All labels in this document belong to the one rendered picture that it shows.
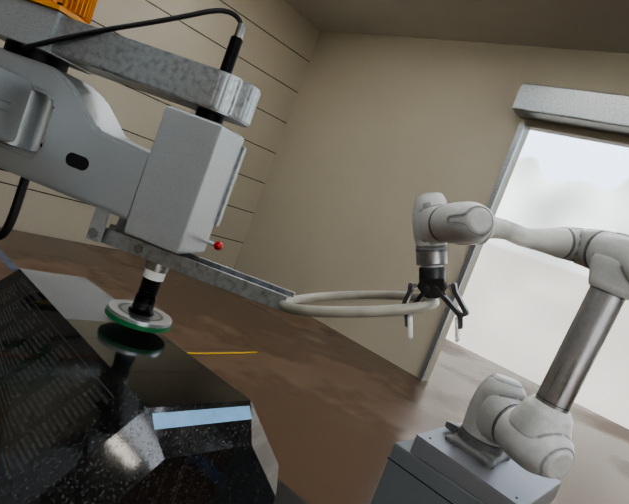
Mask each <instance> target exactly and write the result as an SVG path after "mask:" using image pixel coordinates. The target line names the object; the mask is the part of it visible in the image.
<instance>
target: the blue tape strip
mask: <svg viewBox="0 0 629 504"><path fill-rule="evenodd" d="M152 416H153V424H154V430H156V429H166V428H175V427H184V426H193V425H202V424H212V423H221V422H230V421H239V420H248V419H252V416H251V411H250V406H239V407H226V408H214V409H202V410H189V411H177V412H164V413H152Z"/></svg>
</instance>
